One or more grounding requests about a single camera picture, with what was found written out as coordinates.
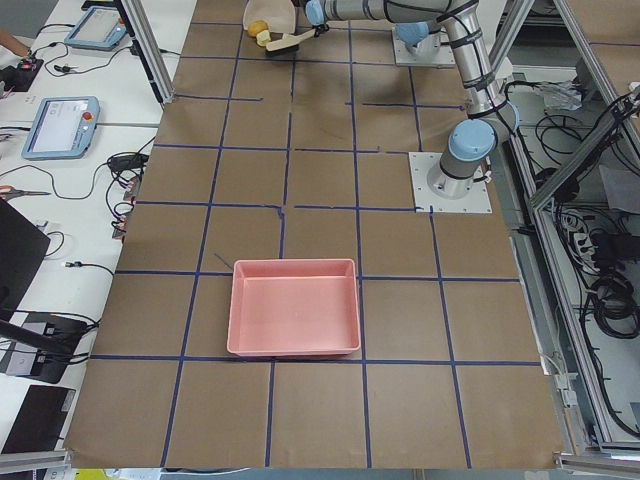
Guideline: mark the torn bread piece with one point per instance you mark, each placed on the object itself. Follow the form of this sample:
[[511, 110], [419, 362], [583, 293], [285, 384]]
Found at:
[[263, 38]]

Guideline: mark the whole brown bread roll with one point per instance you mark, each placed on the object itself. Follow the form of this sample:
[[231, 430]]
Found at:
[[256, 27]]

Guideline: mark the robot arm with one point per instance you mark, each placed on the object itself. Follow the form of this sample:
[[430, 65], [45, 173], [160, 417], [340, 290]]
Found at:
[[491, 118]]

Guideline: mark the pink plastic bin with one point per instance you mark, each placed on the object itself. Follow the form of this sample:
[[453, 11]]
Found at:
[[294, 307]]

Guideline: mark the black power adapter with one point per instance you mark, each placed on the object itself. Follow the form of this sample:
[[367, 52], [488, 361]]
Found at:
[[127, 161]]

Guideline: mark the near teach pendant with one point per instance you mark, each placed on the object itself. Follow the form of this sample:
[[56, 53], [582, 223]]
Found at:
[[63, 128]]

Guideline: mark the teach pendant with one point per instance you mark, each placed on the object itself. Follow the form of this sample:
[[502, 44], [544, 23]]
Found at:
[[63, 128], [100, 28]]

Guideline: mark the black laptop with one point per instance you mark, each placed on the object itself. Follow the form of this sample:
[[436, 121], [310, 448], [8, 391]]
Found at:
[[23, 248]]

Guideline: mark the far teach pendant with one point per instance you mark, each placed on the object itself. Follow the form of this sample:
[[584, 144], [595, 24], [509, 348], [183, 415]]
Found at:
[[100, 28]]

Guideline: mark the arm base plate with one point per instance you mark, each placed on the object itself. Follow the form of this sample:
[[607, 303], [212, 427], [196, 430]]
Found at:
[[421, 44], [434, 192]]

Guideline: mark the orange handled scissors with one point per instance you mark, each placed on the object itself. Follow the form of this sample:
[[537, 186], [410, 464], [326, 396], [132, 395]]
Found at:
[[9, 192]]

